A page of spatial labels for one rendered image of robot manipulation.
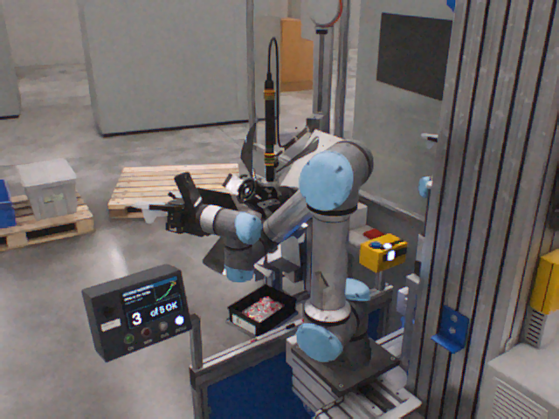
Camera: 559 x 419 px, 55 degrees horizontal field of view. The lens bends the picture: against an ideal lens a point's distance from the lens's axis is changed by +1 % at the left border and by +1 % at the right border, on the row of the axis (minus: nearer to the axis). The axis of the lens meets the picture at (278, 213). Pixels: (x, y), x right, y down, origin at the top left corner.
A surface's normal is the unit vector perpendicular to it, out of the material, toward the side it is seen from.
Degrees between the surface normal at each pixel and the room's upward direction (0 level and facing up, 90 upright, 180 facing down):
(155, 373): 0
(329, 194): 82
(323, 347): 97
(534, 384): 0
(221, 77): 90
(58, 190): 95
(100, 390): 0
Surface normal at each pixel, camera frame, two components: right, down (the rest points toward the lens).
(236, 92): 0.39, 0.38
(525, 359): 0.00, -0.91
